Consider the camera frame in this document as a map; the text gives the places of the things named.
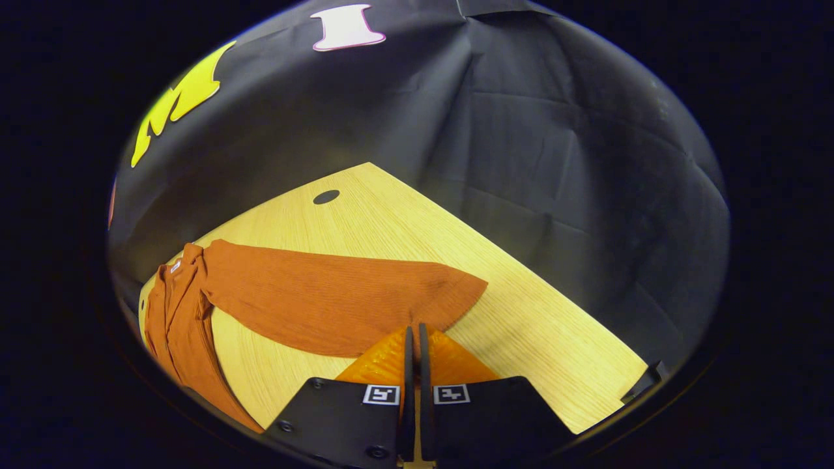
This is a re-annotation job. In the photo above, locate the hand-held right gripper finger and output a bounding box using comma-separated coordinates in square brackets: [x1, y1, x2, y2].
[264, 326, 416, 469]
[418, 324, 574, 464]

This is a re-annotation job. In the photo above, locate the rust orange garment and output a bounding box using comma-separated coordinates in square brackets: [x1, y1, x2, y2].
[142, 239, 489, 434]

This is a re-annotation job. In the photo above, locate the black backdrop cloth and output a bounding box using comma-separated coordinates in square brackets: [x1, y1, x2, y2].
[108, 0, 730, 385]

